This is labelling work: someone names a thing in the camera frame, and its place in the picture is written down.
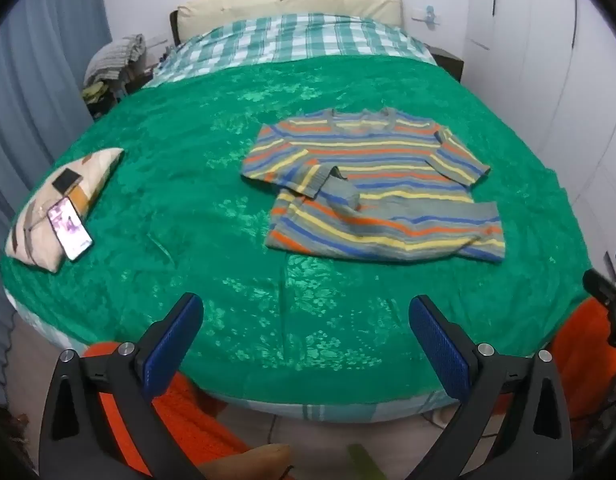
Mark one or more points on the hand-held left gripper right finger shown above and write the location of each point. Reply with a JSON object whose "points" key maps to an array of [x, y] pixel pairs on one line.
{"points": [[440, 350]]}

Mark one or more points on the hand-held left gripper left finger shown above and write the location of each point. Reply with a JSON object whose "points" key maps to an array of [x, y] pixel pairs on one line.
{"points": [[165, 355]]}

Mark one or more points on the striped knit sweater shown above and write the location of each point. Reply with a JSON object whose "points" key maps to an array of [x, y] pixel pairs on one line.
{"points": [[387, 180]]}

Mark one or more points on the pile of grey clothes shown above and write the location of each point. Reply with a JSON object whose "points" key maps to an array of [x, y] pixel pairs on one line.
{"points": [[115, 55]]}

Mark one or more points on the orange knitted cloth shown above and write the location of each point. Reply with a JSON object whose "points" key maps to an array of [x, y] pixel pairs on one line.
{"points": [[188, 420]]}

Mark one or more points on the patchwork mattress sheet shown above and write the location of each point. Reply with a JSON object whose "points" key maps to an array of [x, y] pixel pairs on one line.
{"points": [[338, 410]]}

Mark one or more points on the smartphone with lit screen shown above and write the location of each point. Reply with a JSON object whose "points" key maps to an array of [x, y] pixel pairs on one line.
{"points": [[70, 230]]}

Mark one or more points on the green floral blanket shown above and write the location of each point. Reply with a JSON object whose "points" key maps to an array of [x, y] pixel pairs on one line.
{"points": [[188, 185]]}

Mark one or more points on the beige patterned pillow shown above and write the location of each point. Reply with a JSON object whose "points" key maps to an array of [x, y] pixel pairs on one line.
{"points": [[95, 170]]}

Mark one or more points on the small dark phone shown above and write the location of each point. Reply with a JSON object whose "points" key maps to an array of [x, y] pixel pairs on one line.
{"points": [[68, 181]]}

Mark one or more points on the white wardrobe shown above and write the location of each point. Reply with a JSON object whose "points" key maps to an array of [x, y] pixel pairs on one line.
{"points": [[537, 35]]}

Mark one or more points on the yellow-green cloth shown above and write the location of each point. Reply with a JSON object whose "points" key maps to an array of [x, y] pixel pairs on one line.
{"points": [[95, 91]]}

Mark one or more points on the grey-blue curtain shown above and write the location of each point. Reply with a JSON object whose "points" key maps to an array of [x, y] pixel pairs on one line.
{"points": [[38, 60]]}

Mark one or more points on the green checkered bed sheet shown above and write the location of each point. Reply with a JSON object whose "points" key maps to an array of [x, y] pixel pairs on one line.
{"points": [[298, 40]]}

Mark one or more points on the cream headboard cushion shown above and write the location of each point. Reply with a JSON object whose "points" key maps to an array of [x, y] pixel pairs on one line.
{"points": [[288, 2]]}

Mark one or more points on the blue wall hook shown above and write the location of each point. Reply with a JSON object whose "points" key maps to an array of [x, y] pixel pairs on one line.
{"points": [[427, 16]]}

